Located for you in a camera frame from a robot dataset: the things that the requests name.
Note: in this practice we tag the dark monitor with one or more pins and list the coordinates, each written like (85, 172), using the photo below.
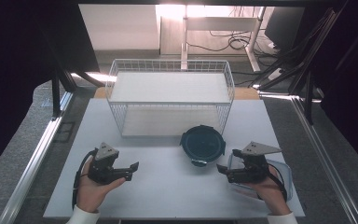
(284, 26)

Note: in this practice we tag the person's right hand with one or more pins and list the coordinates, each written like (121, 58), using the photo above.
(273, 196)

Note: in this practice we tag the round container with blue lid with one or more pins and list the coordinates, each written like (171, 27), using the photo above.
(202, 144)

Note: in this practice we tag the wooden board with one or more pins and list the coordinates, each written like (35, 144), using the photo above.
(245, 93)

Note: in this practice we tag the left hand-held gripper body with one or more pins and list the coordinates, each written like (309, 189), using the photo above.
(104, 169)

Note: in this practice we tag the black metal stand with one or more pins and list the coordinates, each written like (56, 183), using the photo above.
(56, 93)
(307, 74)

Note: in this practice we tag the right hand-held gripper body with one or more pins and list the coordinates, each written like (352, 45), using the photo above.
(251, 171)

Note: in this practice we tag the white desk frame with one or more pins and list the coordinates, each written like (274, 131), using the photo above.
(220, 23)

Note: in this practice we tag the aluminium rail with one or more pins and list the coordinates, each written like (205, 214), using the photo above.
(34, 158)
(320, 149)

